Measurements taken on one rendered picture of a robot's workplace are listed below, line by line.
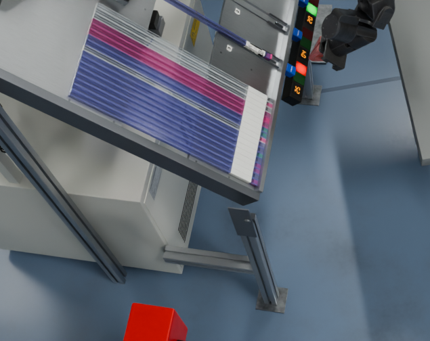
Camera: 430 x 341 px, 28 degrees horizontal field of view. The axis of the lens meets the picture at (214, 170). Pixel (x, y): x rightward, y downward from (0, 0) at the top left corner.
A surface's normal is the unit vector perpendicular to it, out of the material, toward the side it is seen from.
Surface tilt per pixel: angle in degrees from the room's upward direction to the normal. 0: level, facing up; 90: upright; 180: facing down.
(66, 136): 0
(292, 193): 0
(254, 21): 45
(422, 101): 0
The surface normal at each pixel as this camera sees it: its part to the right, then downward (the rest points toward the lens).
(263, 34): 0.57, -0.23
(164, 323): -0.16, -0.44
